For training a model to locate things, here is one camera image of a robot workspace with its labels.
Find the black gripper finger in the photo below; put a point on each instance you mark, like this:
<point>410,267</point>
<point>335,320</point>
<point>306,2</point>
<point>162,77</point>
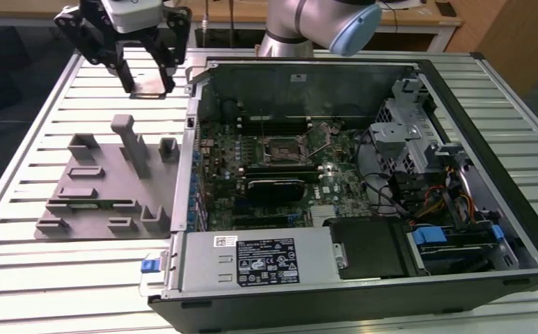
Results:
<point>171,52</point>
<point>92,45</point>

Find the silver CPU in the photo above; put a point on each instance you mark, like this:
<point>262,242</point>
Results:
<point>147,85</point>

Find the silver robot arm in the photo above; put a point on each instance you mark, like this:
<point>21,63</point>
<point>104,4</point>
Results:
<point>291,21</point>

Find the CPU socket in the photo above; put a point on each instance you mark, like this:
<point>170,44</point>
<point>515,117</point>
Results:
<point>282,149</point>

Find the green motherboard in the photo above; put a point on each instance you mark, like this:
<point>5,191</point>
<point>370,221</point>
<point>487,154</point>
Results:
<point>222,153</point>

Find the black graphics card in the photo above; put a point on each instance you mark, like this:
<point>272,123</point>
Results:
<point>275,189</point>

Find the green RAM stick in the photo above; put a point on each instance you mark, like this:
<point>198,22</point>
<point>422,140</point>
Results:
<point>90,206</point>

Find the grey parts rack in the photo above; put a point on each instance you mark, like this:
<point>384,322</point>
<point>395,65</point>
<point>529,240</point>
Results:
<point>102,222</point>

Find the black expansion slot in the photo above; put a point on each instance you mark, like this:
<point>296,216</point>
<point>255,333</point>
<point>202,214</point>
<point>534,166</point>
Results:
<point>263,221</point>

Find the wooden desk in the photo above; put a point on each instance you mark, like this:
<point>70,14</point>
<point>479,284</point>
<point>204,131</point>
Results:
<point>416,17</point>

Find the perforated metal drive cage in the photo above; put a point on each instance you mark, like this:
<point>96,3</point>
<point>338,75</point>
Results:
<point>403,139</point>

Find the silver chipset heatsink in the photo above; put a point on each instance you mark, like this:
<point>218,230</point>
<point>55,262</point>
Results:
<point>326,214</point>

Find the black phone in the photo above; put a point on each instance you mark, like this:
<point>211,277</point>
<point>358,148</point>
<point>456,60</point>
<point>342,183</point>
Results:
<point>446,8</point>

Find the silver power supply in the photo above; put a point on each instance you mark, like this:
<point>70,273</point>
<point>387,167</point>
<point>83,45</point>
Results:
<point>203,264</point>

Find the blue case latch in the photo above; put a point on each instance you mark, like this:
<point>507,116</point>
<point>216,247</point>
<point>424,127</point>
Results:
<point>148,266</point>

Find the black plastic shroud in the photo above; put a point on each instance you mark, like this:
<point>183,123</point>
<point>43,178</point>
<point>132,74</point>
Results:
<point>366,247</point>

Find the wooden cabinet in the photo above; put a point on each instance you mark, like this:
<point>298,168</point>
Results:
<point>519,41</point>

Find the blue disk carrier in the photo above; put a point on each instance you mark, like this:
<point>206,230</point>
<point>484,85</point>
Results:
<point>428,236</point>

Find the black PC case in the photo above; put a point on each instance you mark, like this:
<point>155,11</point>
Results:
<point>296,309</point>

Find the blue plastic drive clip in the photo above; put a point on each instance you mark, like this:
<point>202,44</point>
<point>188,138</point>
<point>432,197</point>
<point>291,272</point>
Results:
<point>496,232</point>

